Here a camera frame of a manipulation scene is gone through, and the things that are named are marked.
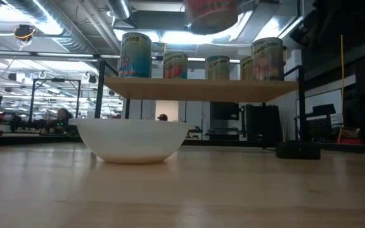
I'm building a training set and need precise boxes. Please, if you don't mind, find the tin can tomatoes label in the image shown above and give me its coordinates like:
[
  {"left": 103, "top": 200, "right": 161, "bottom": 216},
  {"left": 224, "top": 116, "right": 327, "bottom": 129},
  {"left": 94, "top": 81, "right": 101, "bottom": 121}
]
[{"left": 162, "top": 51, "right": 189, "bottom": 80}]

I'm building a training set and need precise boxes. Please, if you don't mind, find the tin can carrots label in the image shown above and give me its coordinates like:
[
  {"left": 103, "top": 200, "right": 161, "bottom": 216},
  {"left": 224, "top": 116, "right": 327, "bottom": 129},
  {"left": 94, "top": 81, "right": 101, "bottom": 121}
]
[{"left": 205, "top": 55, "right": 231, "bottom": 80}]

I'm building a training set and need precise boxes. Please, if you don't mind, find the tin can blue berries label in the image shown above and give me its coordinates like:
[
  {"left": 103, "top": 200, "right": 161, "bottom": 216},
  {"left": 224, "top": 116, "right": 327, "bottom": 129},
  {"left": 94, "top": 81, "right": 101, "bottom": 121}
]
[{"left": 118, "top": 32, "right": 153, "bottom": 79}]

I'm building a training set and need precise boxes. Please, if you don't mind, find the tin can pineapple label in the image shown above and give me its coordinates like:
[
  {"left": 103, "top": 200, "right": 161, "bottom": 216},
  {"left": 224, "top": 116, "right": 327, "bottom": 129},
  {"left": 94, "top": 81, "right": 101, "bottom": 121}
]
[{"left": 240, "top": 56, "right": 253, "bottom": 81}]

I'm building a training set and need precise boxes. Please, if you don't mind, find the tin can peaches label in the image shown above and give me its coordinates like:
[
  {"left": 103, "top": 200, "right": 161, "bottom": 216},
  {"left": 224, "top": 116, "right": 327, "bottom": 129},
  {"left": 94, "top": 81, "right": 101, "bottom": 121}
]
[{"left": 251, "top": 37, "right": 285, "bottom": 82}]

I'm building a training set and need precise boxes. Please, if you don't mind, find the tin can red green label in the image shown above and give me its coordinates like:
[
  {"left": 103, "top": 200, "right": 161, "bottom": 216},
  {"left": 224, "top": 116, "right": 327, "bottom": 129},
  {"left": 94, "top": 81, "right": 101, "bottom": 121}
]
[{"left": 184, "top": 0, "right": 239, "bottom": 35}]

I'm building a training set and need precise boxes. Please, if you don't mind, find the black monitor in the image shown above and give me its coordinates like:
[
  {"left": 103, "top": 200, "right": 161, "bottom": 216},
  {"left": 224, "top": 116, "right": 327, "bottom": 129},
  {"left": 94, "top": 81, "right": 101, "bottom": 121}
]
[{"left": 210, "top": 101, "right": 240, "bottom": 121}]

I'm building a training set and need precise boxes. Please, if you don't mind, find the white plastic bowl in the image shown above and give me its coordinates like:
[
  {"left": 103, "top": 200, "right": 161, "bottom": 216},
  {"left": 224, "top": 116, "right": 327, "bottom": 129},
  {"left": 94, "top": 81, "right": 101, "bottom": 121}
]
[{"left": 68, "top": 118, "right": 191, "bottom": 165}]

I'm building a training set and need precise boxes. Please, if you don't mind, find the black cabinet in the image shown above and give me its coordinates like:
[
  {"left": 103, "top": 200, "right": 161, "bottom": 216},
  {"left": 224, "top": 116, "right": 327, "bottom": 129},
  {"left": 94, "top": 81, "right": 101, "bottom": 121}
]
[{"left": 245, "top": 104, "right": 281, "bottom": 142}]

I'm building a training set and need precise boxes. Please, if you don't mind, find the black rounded block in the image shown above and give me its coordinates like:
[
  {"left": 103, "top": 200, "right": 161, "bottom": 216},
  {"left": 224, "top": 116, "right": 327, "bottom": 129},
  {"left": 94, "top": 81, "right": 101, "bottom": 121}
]
[{"left": 275, "top": 141, "right": 322, "bottom": 160}]

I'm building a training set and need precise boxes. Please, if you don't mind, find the black mesh chair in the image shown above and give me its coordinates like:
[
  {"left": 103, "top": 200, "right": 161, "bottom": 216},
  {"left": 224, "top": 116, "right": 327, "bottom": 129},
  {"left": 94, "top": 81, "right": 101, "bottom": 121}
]
[{"left": 305, "top": 103, "right": 337, "bottom": 140}]

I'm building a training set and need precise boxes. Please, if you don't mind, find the wooden shelf black metal frame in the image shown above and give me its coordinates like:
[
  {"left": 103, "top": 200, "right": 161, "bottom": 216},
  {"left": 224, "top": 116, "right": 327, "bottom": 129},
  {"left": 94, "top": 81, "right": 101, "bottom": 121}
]
[{"left": 94, "top": 59, "right": 307, "bottom": 143}]

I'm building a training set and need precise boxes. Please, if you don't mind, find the black aluminium rig frame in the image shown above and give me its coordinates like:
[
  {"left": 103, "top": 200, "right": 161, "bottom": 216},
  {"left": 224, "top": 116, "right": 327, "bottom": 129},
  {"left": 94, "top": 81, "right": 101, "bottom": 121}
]
[{"left": 0, "top": 134, "right": 365, "bottom": 156}]

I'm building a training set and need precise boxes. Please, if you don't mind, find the silver ventilation duct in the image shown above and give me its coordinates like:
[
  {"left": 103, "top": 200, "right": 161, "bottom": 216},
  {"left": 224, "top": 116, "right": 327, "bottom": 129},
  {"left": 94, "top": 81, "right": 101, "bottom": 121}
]
[
  {"left": 0, "top": 0, "right": 96, "bottom": 54},
  {"left": 106, "top": 0, "right": 133, "bottom": 20}
]

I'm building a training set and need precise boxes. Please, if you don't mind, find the black workstation frame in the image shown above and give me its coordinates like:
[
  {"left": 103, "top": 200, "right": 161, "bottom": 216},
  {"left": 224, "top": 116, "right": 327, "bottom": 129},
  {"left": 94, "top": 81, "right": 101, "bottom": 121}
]
[{"left": 29, "top": 78, "right": 82, "bottom": 123}]

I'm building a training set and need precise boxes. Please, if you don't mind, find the black ceiling cable reel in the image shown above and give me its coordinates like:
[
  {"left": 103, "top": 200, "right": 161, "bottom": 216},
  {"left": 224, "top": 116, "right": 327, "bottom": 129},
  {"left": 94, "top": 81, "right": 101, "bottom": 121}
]
[{"left": 13, "top": 24, "right": 37, "bottom": 42}]

